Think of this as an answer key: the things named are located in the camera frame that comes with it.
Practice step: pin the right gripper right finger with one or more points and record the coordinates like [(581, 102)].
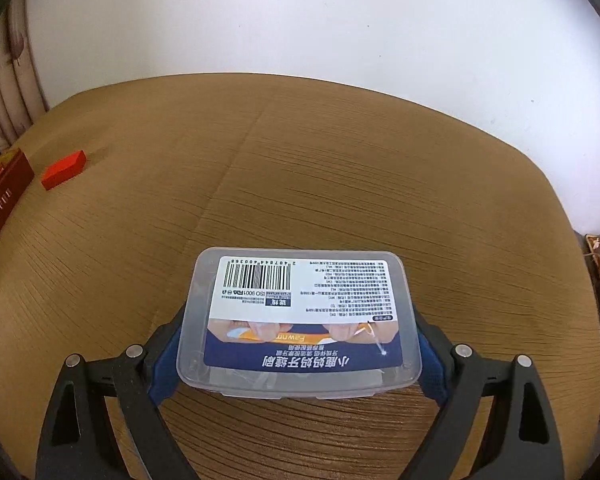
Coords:
[(520, 440)]

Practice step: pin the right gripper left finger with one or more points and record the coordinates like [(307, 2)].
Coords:
[(77, 440)]

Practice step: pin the clear plastic floss box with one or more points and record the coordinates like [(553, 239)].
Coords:
[(276, 324)]

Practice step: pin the red flat block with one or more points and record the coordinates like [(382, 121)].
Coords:
[(63, 170)]

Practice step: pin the patterned beige curtain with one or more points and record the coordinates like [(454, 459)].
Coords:
[(21, 98)]

